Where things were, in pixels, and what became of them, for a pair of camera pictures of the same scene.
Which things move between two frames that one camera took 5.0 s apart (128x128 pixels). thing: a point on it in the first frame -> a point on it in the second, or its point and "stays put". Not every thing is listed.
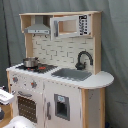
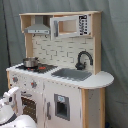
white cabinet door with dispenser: [62, 105] stays put
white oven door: [28, 104] stays put
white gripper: [6, 98] -> [14, 97]
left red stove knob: [15, 79] stays put
